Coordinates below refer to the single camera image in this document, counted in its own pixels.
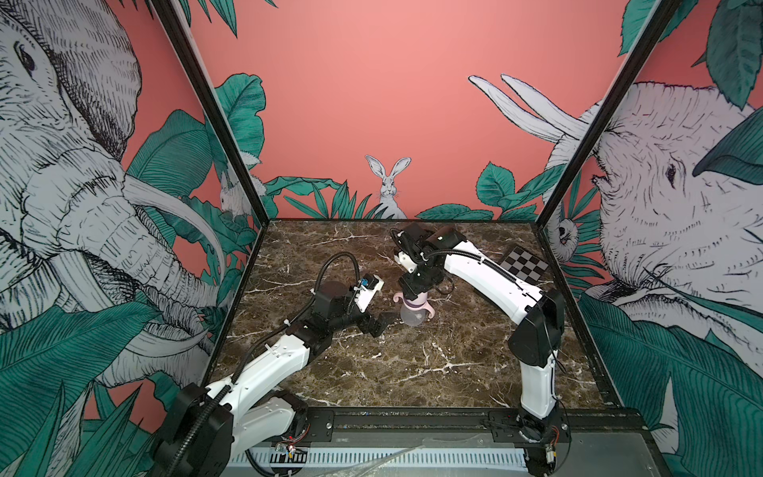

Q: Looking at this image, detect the pink bottle handle ring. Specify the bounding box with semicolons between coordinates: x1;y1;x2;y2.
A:
391;290;436;318

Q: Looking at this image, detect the clear baby bottle body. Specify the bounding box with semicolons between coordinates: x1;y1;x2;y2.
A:
401;300;429;327

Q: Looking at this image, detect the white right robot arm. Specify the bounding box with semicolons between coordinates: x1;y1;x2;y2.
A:
389;224;565;442

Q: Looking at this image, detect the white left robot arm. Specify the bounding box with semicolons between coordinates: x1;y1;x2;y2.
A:
148;270;391;476

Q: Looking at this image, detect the black white checkerboard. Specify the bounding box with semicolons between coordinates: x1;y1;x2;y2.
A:
499;246;548;285

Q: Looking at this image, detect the white vented strip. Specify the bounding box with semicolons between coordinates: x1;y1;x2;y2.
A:
250;447;527;472

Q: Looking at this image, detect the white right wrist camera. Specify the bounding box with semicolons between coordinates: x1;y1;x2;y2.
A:
395;250;417;273

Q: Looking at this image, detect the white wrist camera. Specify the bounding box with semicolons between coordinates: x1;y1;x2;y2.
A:
354;273;385;313
395;250;417;273

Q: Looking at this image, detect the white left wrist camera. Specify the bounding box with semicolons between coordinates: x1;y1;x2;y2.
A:
354;273;385;313

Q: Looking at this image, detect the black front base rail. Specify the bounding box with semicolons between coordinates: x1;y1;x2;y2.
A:
302;405;648;446

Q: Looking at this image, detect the black left frame post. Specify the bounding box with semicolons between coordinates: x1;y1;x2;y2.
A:
150;1;270;228

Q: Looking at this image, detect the black frame post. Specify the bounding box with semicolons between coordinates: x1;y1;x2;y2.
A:
150;1;270;228
534;0;682;228

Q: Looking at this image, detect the black right frame post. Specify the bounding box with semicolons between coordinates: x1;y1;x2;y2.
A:
534;0;682;228

